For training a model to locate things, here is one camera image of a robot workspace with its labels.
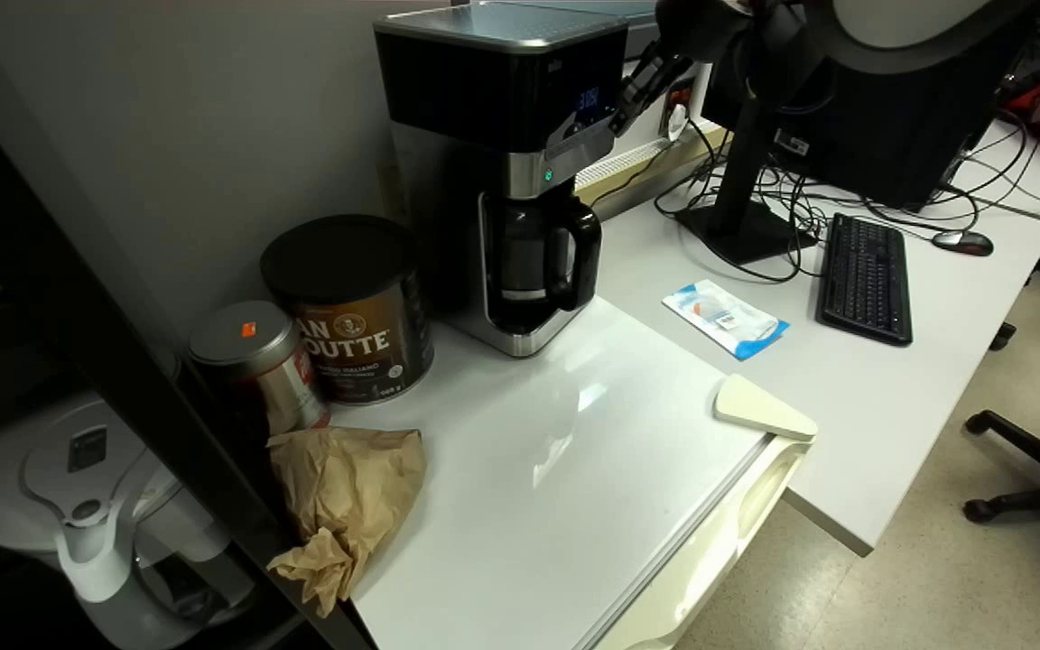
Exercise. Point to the glass jar with silver lid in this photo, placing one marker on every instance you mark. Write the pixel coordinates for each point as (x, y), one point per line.
(244, 342)

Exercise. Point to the black silver drip coffee maker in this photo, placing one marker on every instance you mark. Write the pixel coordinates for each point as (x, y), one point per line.
(471, 75)

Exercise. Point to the black computer monitor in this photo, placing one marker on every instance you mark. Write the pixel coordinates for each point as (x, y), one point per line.
(893, 122)

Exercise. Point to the brown coffee can black lid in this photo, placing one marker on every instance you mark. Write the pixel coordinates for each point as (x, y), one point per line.
(361, 345)

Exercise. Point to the black monitor stand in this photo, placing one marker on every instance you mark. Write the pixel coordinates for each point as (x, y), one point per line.
(741, 192)

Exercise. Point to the black office chair base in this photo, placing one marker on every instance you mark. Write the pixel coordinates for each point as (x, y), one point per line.
(1029, 448)

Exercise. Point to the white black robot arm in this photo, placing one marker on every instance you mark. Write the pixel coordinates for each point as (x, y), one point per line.
(905, 19)

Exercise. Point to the white cabinet drawer front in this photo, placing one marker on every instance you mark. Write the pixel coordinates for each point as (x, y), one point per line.
(712, 554)

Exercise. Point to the crumpled brown paper bag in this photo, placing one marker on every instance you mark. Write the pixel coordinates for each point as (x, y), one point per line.
(345, 488)

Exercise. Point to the black computer keyboard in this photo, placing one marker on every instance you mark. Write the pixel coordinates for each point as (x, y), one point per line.
(866, 282)

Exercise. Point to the black computer mouse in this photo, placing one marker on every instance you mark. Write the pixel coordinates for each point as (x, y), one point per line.
(962, 245)

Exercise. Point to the black shelf frame post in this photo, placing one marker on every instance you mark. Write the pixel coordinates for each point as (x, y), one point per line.
(64, 311)

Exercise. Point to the white water filter pitcher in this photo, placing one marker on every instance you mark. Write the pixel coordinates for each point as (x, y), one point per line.
(51, 471)

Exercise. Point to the white power plug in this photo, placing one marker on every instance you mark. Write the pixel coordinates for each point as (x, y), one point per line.
(676, 122)

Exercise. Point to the blue white wipes packet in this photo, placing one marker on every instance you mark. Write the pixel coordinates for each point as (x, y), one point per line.
(724, 321)

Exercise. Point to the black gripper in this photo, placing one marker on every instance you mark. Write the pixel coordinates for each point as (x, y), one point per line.
(705, 27)

